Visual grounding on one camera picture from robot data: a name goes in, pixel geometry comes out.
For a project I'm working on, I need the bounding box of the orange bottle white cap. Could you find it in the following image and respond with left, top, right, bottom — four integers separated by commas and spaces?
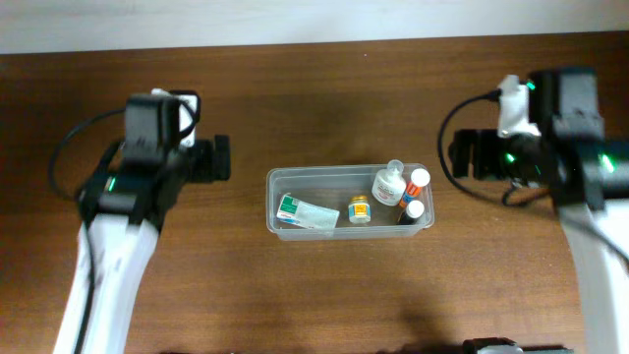
398, 168, 430, 207

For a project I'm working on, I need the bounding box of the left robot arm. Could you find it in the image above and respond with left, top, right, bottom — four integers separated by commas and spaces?
54, 88, 231, 353

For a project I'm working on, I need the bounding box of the black bottle white cap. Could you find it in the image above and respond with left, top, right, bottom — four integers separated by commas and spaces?
397, 200, 425, 225

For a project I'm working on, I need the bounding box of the right black cable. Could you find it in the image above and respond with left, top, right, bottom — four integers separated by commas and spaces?
436, 88, 551, 207

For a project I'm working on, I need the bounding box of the black cable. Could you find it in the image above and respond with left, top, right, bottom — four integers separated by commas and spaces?
47, 106, 127, 354
436, 88, 551, 207

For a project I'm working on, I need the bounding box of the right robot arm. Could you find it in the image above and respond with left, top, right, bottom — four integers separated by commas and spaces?
436, 67, 628, 353

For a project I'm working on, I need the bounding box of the clear plastic container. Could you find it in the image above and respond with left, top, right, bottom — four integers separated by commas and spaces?
266, 164, 435, 241

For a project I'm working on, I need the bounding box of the gold lid small jar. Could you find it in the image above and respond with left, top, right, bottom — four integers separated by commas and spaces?
348, 195, 372, 224

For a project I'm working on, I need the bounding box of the left black cable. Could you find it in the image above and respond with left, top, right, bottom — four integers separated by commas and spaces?
47, 106, 127, 354

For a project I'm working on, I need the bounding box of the clear sanitizer bottle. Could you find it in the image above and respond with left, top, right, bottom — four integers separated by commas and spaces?
372, 159, 406, 207

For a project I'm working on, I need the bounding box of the white green medicine box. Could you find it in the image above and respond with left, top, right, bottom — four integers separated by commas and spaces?
276, 194, 340, 229

